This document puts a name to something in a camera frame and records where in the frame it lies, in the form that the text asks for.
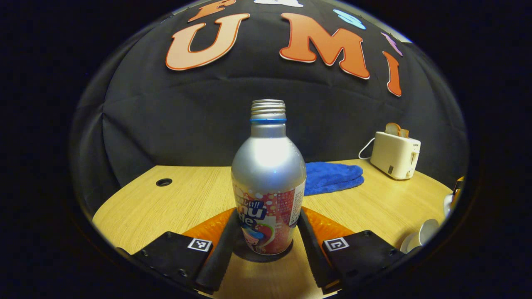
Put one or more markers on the silver water bottle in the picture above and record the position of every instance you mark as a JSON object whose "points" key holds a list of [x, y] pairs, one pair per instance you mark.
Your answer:
{"points": [[268, 166]]}

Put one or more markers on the folded blue towel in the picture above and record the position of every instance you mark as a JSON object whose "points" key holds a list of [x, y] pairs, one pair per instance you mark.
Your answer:
{"points": [[332, 178]]}

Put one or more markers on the white saucer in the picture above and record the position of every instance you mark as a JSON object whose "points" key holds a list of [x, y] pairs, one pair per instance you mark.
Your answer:
{"points": [[407, 245]]}

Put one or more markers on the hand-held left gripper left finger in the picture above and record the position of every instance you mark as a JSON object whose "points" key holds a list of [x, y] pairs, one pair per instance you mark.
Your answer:
{"points": [[220, 257]]}

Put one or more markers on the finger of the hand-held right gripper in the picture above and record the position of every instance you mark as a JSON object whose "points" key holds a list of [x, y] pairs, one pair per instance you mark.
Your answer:
{"points": [[458, 185]]}

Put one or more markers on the white toaster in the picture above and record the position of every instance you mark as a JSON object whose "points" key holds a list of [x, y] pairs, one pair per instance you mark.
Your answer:
{"points": [[392, 155]]}

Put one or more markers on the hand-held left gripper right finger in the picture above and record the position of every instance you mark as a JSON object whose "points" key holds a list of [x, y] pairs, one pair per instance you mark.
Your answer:
{"points": [[316, 257]]}

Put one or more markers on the brown toast slice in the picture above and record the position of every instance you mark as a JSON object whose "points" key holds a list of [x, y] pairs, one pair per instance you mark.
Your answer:
{"points": [[392, 129], [404, 133]]}

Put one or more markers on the white teacup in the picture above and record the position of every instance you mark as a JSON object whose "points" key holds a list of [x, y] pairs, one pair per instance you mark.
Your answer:
{"points": [[428, 230]]}

